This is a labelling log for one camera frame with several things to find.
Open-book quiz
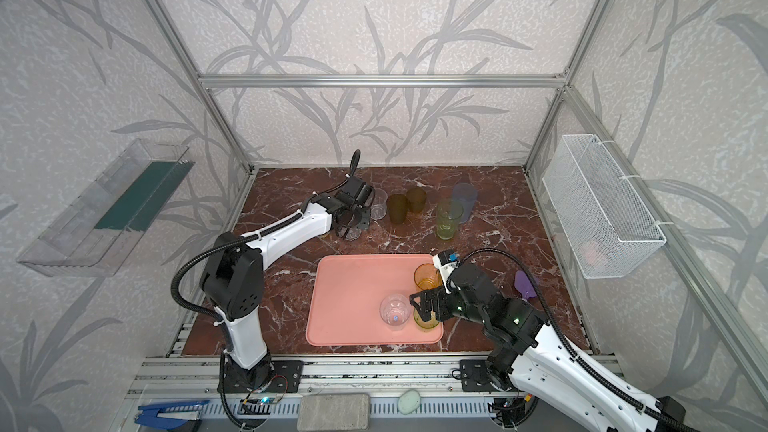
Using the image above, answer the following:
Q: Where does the pale green oval pad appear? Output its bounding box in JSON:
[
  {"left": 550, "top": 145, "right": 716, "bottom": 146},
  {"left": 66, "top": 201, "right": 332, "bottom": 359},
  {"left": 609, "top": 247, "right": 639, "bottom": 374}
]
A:
[{"left": 397, "top": 389, "right": 421, "bottom": 415}]

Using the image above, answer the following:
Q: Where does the grey foam block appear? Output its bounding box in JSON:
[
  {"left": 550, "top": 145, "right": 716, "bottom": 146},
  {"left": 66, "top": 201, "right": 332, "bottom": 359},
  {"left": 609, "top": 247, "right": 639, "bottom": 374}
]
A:
[{"left": 297, "top": 394, "right": 371, "bottom": 432}]

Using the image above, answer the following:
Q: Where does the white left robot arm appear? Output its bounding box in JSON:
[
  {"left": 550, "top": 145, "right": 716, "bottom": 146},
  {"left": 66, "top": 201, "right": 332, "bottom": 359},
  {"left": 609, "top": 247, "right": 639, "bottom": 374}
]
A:
[{"left": 170, "top": 172, "right": 375, "bottom": 391}]

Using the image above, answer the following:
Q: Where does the amber dotted glass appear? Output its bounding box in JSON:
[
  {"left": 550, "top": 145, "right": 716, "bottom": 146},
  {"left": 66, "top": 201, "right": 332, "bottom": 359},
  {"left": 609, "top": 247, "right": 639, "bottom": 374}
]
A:
[
  {"left": 386, "top": 194, "right": 409, "bottom": 225},
  {"left": 406, "top": 186, "right": 427, "bottom": 214}
]

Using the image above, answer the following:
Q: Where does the yellow short glass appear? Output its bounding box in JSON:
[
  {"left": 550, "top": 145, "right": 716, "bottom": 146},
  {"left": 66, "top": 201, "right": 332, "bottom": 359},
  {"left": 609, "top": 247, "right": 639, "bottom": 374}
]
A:
[{"left": 413, "top": 263, "right": 443, "bottom": 291}]

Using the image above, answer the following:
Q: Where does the white wire wall basket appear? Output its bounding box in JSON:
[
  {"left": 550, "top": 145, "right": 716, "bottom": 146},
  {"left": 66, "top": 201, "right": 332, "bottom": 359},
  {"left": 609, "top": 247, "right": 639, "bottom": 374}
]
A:
[{"left": 542, "top": 134, "right": 666, "bottom": 279}]

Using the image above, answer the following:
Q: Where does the blue frosted plastic cup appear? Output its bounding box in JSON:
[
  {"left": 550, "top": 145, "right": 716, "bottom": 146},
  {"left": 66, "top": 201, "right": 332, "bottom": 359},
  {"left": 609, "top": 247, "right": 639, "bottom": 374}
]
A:
[{"left": 451, "top": 182, "right": 478, "bottom": 224}]

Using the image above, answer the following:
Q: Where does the green short glass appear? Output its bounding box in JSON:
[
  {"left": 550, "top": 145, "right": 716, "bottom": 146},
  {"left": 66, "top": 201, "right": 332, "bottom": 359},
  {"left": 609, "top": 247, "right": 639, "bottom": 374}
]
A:
[{"left": 412, "top": 311, "right": 441, "bottom": 330}]

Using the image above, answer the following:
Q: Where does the clear faceted glass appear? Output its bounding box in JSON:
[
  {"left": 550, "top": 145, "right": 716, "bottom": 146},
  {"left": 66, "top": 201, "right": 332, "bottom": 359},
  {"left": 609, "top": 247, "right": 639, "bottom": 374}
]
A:
[
  {"left": 343, "top": 226, "right": 363, "bottom": 241},
  {"left": 370, "top": 188, "right": 388, "bottom": 221},
  {"left": 379, "top": 293, "right": 412, "bottom": 330}
]

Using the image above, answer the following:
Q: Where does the blue hand tool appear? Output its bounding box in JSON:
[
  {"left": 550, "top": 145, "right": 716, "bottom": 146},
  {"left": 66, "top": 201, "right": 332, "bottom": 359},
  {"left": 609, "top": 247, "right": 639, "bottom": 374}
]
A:
[{"left": 134, "top": 400, "right": 209, "bottom": 432}]

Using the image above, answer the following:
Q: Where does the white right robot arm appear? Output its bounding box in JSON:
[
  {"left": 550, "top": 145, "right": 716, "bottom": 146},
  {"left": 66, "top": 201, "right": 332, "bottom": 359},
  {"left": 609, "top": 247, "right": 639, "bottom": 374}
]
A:
[{"left": 409, "top": 263, "right": 688, "bottom": 431}]

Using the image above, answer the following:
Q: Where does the purple plastic scoop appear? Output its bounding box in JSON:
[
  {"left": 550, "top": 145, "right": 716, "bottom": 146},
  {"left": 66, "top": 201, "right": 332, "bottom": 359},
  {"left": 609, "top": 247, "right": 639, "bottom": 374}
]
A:
[{"left": 514, "top": 270, "right": 538, "bottom": 301}]

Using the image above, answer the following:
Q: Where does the pink plastic tray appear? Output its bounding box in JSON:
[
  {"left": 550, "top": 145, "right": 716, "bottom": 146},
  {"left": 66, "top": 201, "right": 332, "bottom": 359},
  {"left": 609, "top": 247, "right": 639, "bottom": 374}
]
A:
[{"left": 306, "top": 254, "right": 443, "bottom": 347}]

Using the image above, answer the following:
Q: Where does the tall green glass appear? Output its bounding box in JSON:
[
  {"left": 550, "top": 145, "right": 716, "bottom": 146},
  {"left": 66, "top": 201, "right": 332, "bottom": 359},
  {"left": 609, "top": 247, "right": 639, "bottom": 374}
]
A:
[{"left": 435, "top": 199, "right": 463, "bottom": 241}]

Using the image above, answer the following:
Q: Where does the clear plastic wall bin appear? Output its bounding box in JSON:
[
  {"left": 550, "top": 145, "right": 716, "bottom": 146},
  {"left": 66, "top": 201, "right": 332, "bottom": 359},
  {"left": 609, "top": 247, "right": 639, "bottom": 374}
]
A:
[{"left": 17, "top": 139, "right": 195, "bottom": 278}]

